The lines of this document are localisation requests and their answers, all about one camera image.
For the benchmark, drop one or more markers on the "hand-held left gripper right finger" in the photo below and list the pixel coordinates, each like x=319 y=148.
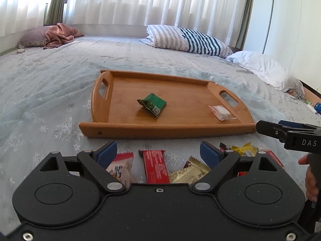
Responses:
x=209 y=153

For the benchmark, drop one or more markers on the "wooden tray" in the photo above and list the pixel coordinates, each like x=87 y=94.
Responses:
x=180 y=100

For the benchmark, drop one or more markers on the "red biscuit packet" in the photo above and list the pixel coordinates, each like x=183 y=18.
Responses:
x=274 y=159

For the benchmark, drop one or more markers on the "green curtain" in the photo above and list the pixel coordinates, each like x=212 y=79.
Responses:
x=55 y=2
x=247 y=12

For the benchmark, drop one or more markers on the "white snack packet pink edge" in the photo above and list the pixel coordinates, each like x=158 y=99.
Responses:
x=222 y=112

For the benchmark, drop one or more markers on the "grey cloth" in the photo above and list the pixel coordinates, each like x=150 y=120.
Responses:
x=298 y=94

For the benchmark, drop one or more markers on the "mauve pillow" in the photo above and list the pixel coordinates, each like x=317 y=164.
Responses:
x=32 y=39

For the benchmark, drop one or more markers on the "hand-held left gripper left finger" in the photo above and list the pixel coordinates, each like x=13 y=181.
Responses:
x=107 y=153

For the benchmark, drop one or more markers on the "green snack packet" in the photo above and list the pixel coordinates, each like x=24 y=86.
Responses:
x=153 y=103

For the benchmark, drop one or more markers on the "striped pillow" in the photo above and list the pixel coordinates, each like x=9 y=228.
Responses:
x=185 y=40

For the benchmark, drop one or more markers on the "dark red snack packet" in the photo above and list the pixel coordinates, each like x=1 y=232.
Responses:
x=222 y=146

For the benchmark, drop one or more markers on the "yellow snack packet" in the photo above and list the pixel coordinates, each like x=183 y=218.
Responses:
x=244 y=149

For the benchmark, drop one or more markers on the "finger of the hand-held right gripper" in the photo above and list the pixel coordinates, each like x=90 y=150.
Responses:
x=288 y=123
x=269 y=128

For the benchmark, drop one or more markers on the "red snack bar packet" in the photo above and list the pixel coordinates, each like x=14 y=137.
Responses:
x=154 y=167

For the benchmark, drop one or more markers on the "person's right hand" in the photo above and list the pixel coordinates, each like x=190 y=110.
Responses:
x=311 y=185

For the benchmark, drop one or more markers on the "white wardrobe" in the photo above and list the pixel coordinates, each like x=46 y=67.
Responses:
x=293 y=25

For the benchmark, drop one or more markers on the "pink cloth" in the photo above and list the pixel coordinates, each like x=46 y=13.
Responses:
x=62 y=35

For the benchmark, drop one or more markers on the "gold snack packet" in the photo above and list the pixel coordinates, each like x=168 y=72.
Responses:
x=185 y=174

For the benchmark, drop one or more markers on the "white sheer curtain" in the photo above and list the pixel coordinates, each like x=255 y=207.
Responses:
x=150 y=2

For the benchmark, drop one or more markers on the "white and red snack packet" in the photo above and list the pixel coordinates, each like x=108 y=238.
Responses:
x=120 y=170

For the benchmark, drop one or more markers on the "white pillow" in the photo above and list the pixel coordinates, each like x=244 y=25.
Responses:
x=263 y=66

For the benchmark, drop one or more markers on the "blue container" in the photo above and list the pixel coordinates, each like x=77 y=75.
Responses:
x=318 y=108

